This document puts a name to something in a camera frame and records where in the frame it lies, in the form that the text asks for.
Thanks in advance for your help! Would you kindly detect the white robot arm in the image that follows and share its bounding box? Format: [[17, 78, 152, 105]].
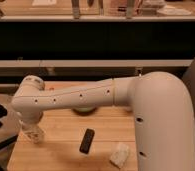
[[12, 72, 195, 171]]

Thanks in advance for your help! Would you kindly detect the white crumpled cloth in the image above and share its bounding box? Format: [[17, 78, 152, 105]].
[[109, 143, 130, 169]]

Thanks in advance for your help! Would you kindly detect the black remote control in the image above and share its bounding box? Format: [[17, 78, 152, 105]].
[[79, 129, 95, 154]]

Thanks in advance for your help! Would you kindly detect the clear plastic water bottle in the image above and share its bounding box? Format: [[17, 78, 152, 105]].
[[20, 122, 44, 144]]

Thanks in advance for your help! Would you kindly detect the green bowl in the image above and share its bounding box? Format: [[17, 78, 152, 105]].
[[73, 107, 96, 115]]

